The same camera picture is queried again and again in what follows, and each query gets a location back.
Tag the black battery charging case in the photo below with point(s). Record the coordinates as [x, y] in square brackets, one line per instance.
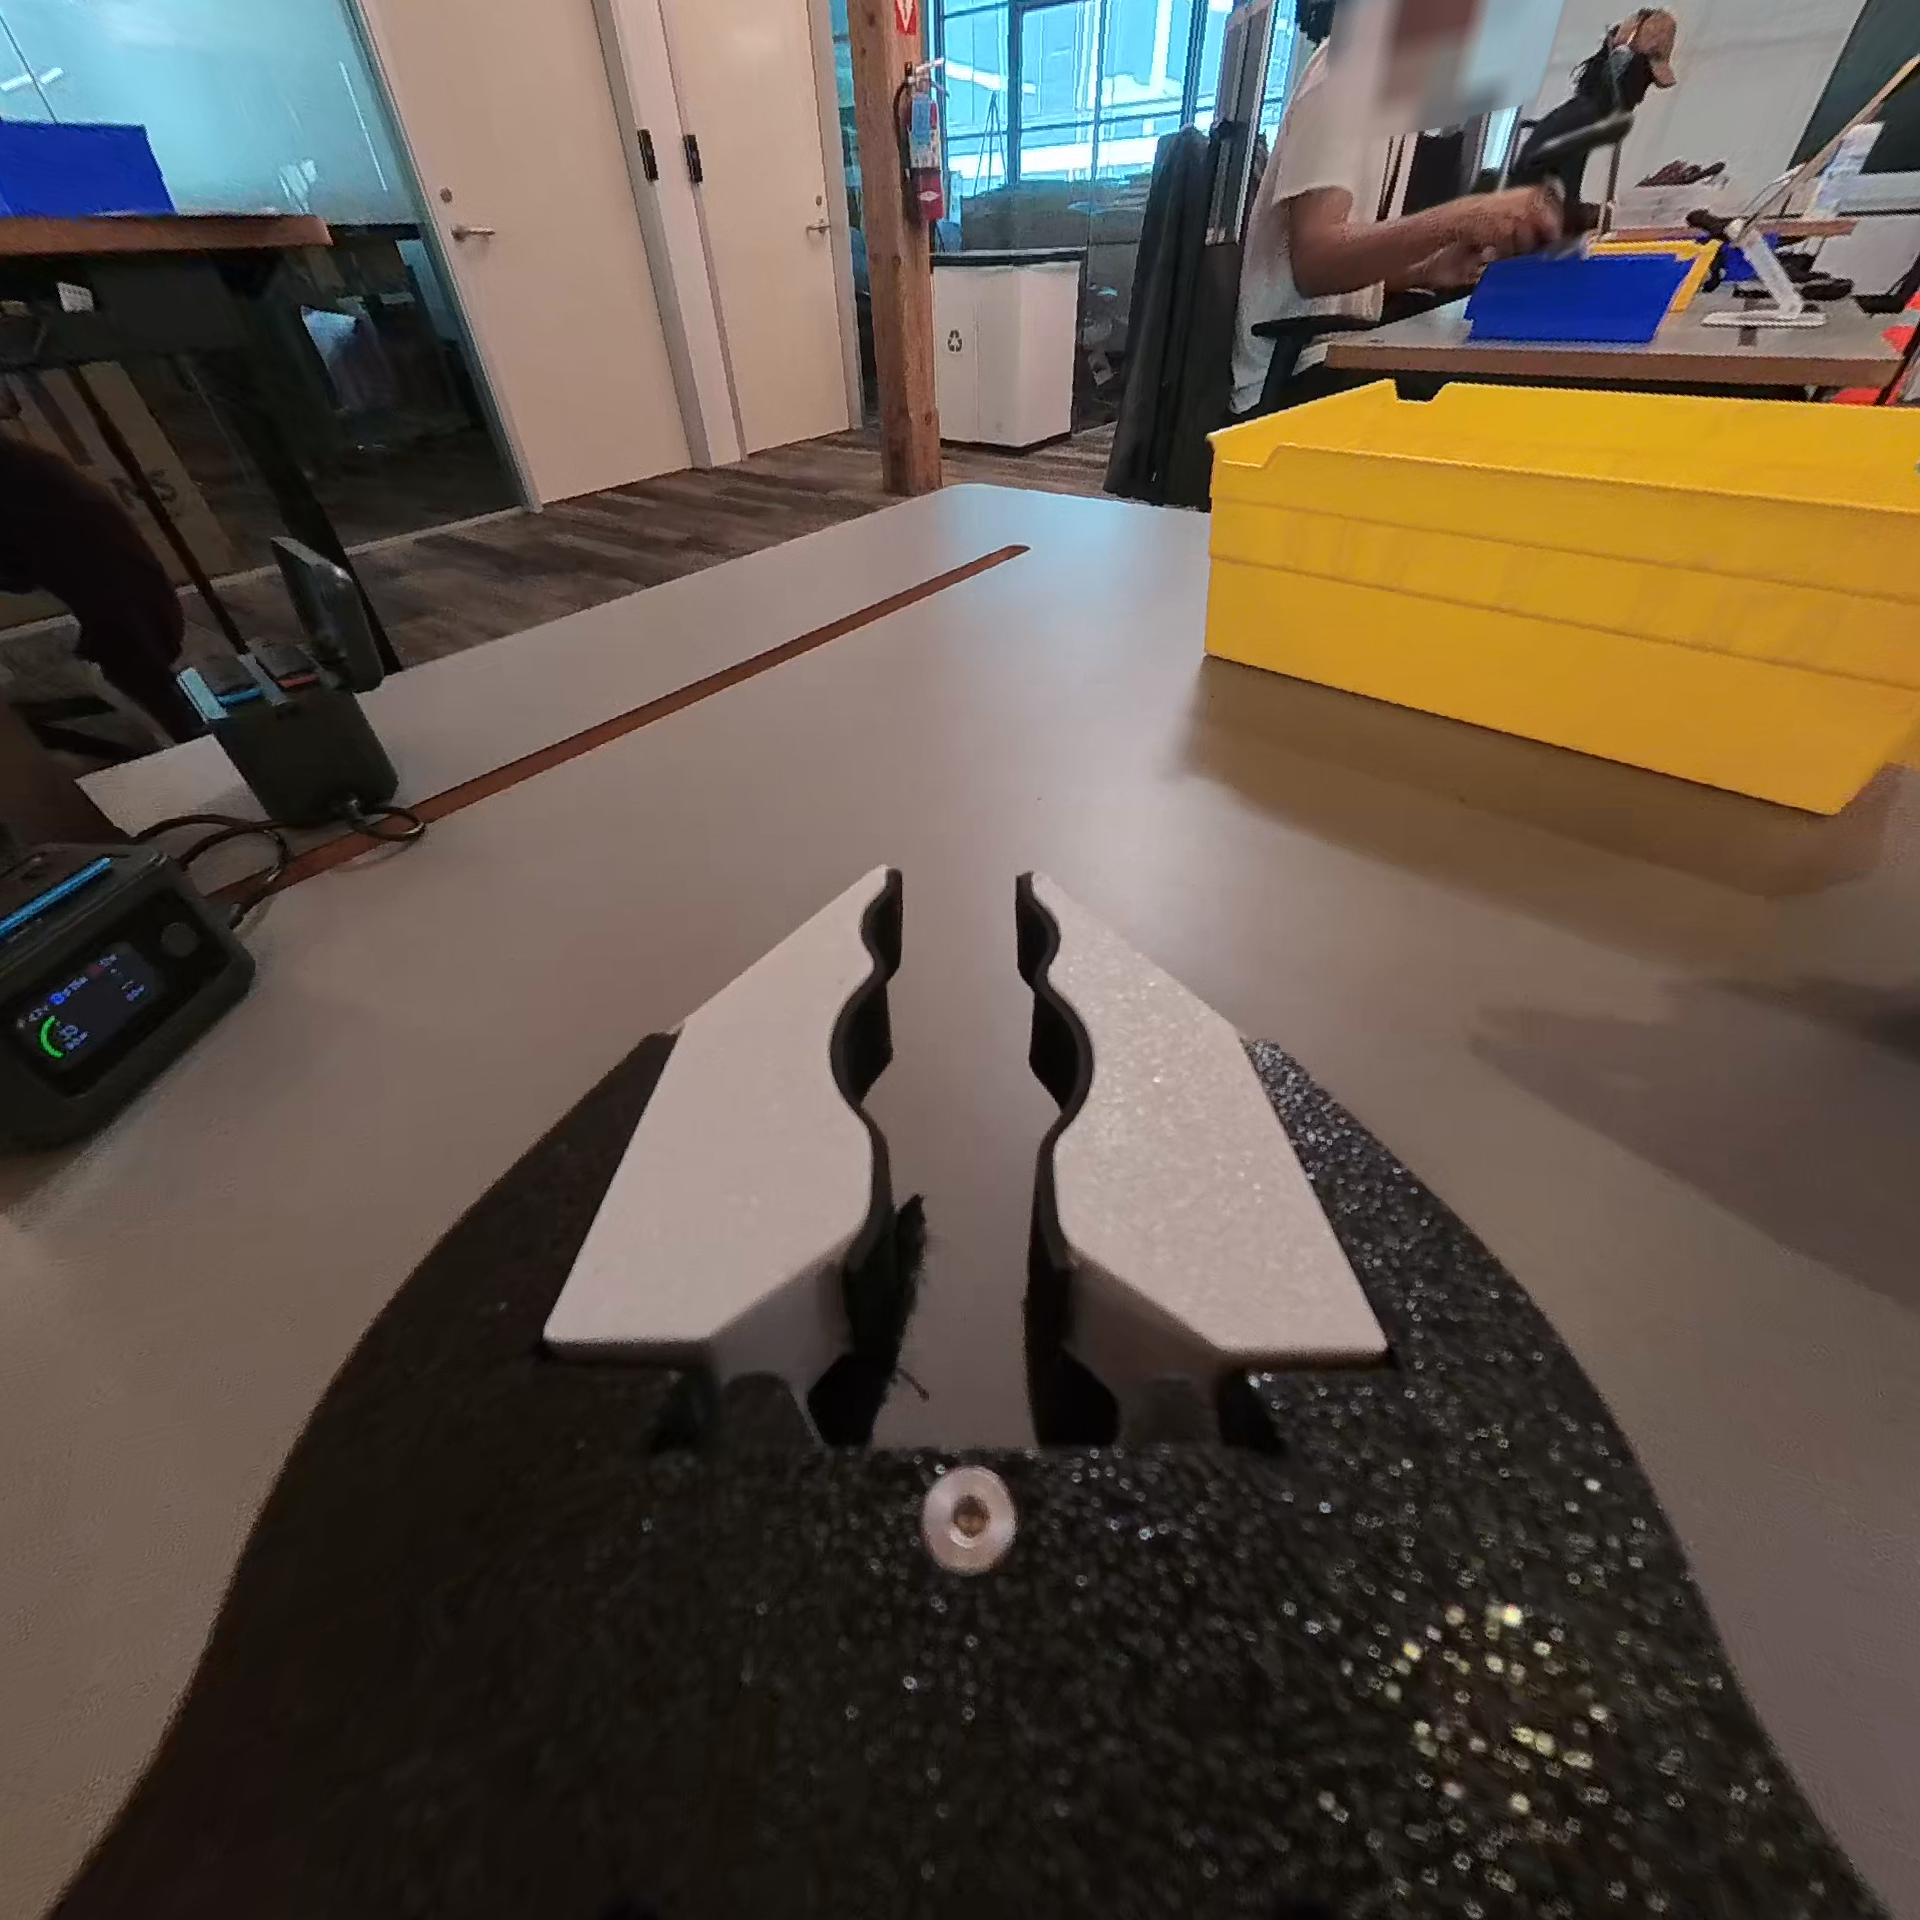
[301, 749]

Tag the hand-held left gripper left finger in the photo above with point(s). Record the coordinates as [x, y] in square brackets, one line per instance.
[710, 1196]

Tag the red fire extinguisher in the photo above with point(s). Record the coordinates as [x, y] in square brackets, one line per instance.
[920, 132]

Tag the black hanging jacket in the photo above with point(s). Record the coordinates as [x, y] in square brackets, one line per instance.
[1178, 327]

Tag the white door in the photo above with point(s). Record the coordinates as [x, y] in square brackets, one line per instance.
[522, 297]
[750, 224]

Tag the white tilting stand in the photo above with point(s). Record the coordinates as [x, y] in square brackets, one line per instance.
[1769, 292]

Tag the black charger with display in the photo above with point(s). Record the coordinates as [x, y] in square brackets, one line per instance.
[208, 991]

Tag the wooden table black legs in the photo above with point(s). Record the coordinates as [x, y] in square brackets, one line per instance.
[146, 235]

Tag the white recycling bin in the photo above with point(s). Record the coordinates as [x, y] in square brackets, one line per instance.
[1002, 345]

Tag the wooden pillar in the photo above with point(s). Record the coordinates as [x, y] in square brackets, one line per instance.
[894, 375]

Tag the blue plastic bin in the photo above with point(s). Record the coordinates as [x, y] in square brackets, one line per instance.
[78, 169]
[1576, 297]

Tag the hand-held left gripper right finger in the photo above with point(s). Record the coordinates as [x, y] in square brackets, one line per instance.
[1201, 1196]

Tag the grey table with wooden edge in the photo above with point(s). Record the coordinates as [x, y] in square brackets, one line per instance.
[1649, 362]

